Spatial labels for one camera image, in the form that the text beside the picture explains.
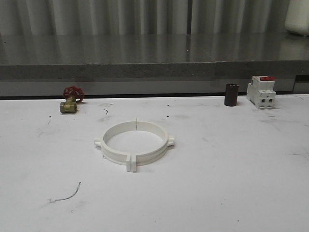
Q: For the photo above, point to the white half pipe clamp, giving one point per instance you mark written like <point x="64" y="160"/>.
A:
<point x="119" y="157"/>
<point x="150" y="143"/>

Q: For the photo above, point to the grey stone countertop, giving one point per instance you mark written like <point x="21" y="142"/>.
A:
<point x="180" y="57"/>

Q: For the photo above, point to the brass valve red handle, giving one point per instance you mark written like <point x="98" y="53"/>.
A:
<point x="73" y="95"/>

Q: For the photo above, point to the dark brown cylindrical coupling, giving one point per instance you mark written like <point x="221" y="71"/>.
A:
<point x="231" y="94"/>

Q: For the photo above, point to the white container on counter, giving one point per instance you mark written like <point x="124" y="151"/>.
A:
<point x="297" y="18"/>

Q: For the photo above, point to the white circuit breaker red switch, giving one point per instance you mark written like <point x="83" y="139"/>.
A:
<point x="260" y="92"/>

